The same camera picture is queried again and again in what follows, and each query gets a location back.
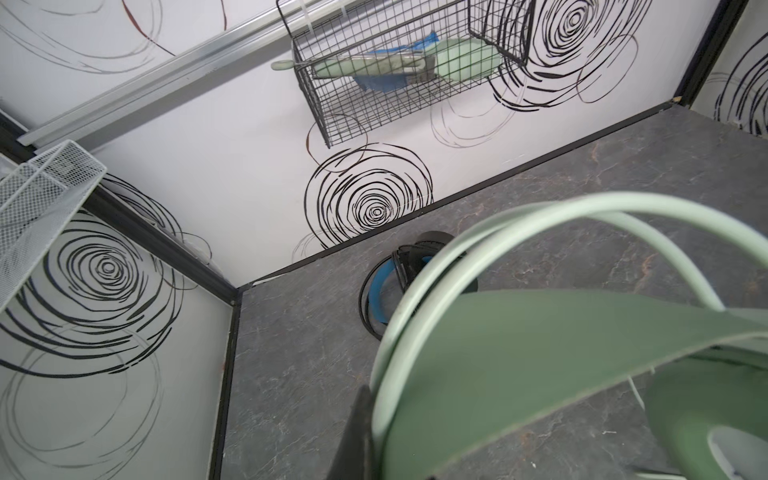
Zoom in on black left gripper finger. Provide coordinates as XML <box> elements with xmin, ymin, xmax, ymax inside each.
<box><xmin>326</xmin><ymin>385</ymin><xmax>375</xmax><ymax>480</ymax></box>

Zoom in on mint green headphones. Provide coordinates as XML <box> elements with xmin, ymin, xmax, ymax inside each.
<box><xmin>370</xmin><ymin>192</ymin><xmax>767</xmax><ymax>479</ymax></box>

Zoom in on black gaming headphones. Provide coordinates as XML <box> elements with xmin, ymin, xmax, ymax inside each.
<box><xmin>357</xmin><ymin>231</ymin><xmax>454</xmax><ymax>340</ymax></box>

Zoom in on blue item in basket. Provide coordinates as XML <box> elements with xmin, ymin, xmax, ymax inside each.
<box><xmin>353</xmin><ymin>31</ymin><xmax>439</xmax><ymax>93</ymax></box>

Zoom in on black wire basket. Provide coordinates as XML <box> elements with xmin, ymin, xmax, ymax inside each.
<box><xmin>273</xmin><ymin>0</ymin><xmax>535</xmax><ymax>147</ymax></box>

